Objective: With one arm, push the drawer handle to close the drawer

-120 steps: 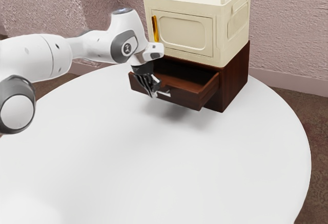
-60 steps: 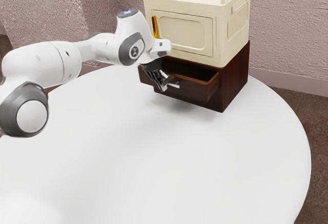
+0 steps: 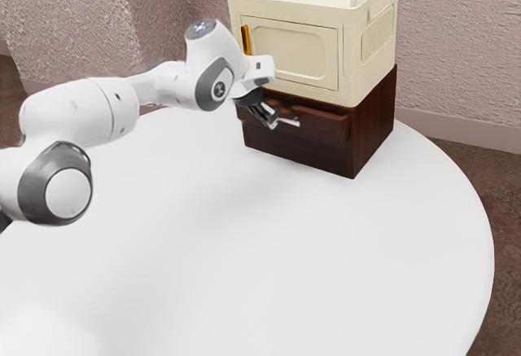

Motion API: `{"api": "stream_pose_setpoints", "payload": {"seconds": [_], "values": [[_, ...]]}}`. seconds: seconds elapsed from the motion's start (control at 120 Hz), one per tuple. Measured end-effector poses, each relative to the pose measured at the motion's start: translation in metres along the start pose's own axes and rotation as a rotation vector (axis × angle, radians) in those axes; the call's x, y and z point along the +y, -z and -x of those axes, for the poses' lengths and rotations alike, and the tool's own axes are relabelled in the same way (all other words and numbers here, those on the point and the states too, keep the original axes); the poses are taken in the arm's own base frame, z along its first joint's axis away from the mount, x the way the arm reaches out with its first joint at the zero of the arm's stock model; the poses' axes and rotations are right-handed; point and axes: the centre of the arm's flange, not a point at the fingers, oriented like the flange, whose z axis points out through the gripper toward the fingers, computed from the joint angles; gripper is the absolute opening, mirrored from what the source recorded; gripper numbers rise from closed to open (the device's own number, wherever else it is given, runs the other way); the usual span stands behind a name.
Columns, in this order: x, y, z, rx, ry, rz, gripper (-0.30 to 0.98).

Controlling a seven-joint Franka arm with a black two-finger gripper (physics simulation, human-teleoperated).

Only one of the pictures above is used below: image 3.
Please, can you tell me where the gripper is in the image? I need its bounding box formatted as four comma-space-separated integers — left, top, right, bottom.
233, 88, 281, 130

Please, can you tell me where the dark brown cabinet drawer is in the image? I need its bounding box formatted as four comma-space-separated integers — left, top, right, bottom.
235, 88, 352, 150

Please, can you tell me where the cream box with lid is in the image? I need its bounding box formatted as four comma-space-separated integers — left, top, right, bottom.
226, 0, 400, 109

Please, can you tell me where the dark brown wooden cabinet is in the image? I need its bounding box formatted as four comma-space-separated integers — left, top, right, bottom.
234, 64, 398, 180

